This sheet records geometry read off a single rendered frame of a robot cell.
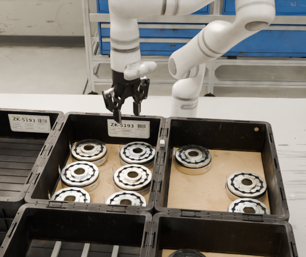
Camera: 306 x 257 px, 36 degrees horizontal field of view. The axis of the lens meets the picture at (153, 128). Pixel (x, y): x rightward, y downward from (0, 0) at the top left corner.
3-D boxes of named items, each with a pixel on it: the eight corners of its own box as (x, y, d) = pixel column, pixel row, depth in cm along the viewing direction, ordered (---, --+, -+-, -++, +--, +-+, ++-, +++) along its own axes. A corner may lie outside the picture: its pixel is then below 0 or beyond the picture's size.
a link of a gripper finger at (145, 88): (147, 78, 122) (142, 100, 124) (152, 79, 123) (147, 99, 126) (141, 75, 124) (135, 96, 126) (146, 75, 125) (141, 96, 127)
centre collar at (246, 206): (237, 205, 116) (237, 203, 116) (257, 205, 116) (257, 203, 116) (240, 219, 112) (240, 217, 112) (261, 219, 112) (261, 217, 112)
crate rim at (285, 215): (166, 123, 139) (166, 116, 138) (269, 128, 136) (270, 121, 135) (153, 219, 106) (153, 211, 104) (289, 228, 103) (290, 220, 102)
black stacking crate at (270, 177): (166, 149, 144) (167, 118, 138) (264, 155, 142) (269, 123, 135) (154, 248, 111) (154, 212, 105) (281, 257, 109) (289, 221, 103)
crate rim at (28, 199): (66, 117, 141) (65, 110, 140) (166, 123, 139) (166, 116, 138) (23, 210, 108) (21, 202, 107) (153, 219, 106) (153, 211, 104)
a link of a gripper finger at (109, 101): (104, 88, 118) (111, 105, 122) (98, 92, 117) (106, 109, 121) (110, 92, 116) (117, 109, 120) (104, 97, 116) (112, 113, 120)
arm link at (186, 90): (196, 42, 154) (190, 87, 164) (170, 46, 151) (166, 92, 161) (210, 54, 147) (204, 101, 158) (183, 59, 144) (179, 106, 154)
